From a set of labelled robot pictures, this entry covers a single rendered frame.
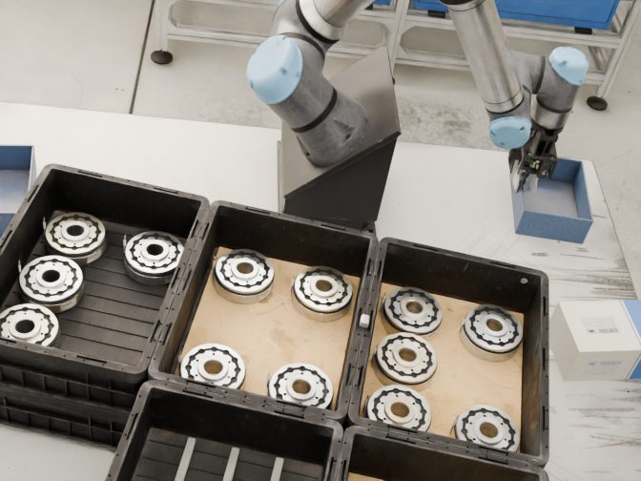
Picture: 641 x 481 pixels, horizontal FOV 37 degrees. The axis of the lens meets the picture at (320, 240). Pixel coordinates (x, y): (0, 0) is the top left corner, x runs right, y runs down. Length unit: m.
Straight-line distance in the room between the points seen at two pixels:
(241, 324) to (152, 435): 0.26
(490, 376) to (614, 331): 0.31
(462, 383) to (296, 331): 0.29
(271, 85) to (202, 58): 1.88
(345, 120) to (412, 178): 0.37
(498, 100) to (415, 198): 0.43
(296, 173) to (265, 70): 0.25
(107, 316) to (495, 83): 0.78
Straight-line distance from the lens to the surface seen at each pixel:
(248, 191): 2.05
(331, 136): 1.83
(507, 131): 1.79
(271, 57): 1.80
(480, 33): 1.66
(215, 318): 1.63
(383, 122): 1.85
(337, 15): 1.83
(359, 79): 2.00
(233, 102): 3.44
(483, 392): 1.63
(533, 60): 1.92
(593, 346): 1.82
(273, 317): 1.64
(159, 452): 1.48
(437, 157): 2.23
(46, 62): 3.59
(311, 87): 1.79
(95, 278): 1.69
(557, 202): 2.21
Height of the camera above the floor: 2.08
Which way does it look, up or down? 45 degrees down
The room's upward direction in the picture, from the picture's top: 11 degrees clockwise
